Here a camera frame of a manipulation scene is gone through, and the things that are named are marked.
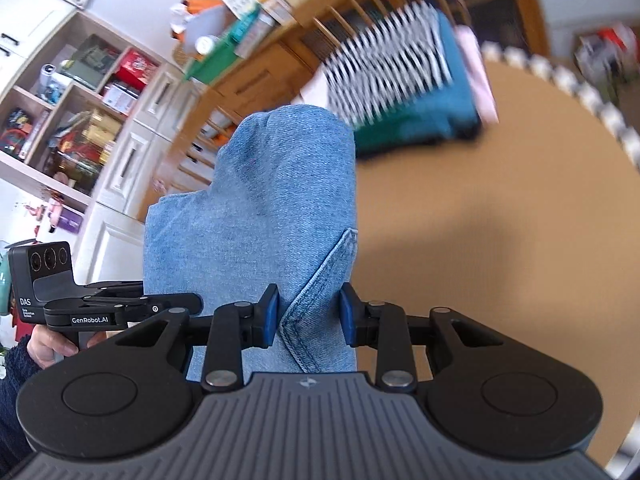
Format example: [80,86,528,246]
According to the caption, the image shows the person's left hand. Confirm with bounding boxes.
[26,327,108,370]

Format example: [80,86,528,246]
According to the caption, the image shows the folded pale pink garment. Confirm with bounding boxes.
[452,25,501,126]

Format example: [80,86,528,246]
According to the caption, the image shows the red tin box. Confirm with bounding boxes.
[114,49,158,88]

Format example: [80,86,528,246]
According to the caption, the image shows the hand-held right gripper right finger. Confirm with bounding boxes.
[339,282,506,393]

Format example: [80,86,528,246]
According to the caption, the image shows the blue denim jeans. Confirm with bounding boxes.
[143,105,360,378]

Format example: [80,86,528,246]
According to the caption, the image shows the wooden sideboard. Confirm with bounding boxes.
[200,35,331,131]

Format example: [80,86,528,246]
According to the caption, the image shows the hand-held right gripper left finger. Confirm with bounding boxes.
[115,282,281,393]

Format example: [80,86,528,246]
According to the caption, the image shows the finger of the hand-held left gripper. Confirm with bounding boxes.
[82,280,203,318]

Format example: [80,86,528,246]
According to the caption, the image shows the black white striped shirt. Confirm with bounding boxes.
[320,0,456,128]

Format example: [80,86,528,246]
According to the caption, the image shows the white shelf cabinet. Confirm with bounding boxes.
[0,0,221,286]

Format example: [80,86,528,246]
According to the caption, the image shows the person's left forearm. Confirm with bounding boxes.
[0,335,48,466]

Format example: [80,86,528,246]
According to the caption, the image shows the purple bottle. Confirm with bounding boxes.
[47,200,86,235]

